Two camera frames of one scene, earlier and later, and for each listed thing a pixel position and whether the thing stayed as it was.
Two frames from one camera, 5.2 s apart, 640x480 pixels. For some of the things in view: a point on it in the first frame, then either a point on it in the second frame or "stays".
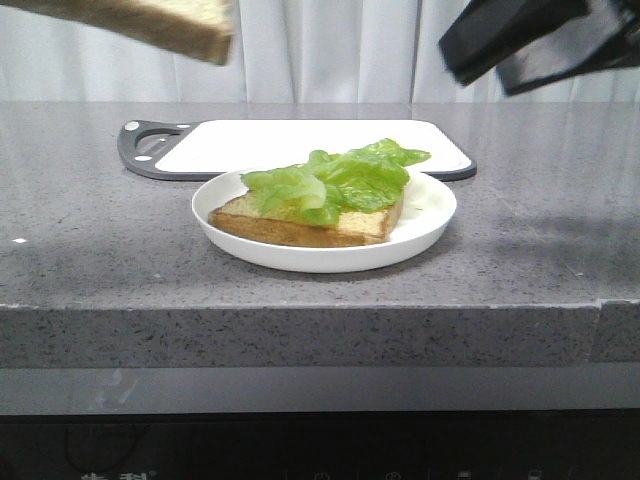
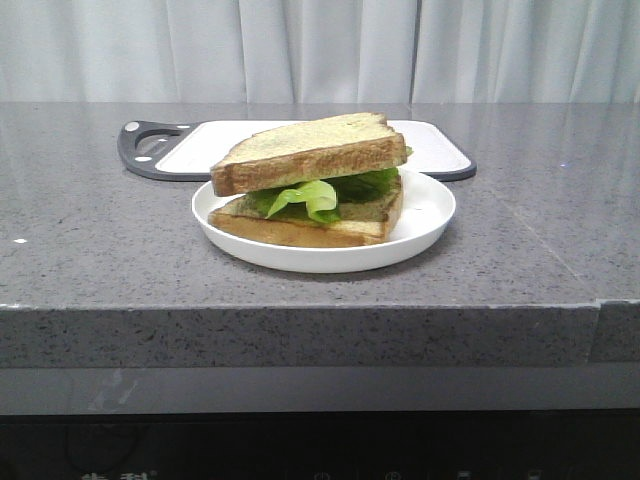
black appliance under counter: [443, 445] stays
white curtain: [281, 51] stays
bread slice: [198, 28] -> [308, 151]
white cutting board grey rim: [184, 150] stays
